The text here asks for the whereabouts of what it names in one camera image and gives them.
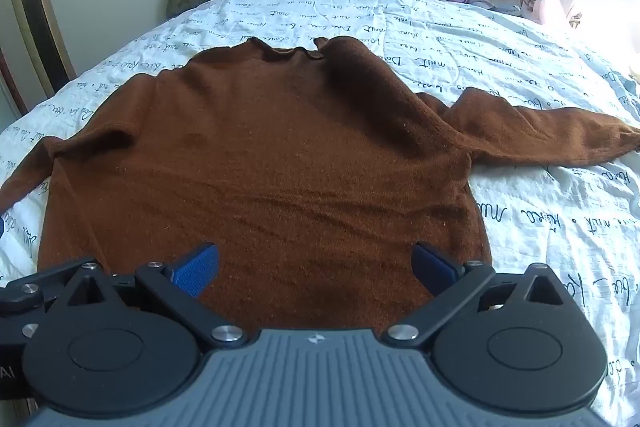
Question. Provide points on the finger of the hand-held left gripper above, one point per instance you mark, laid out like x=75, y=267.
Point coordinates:
x=35, y=289

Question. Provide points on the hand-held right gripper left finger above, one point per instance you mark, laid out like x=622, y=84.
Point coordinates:
x=197, y=269

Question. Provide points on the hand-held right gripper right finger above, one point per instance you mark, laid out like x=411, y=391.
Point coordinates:
x=434, y=269

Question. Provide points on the brown knit sweater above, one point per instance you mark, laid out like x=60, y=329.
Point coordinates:
x=275, y=157

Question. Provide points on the white script-print bed blanket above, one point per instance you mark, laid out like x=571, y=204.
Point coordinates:
x=550, y=257

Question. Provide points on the gold tower air conditioner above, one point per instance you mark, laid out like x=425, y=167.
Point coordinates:
x=37, y=32

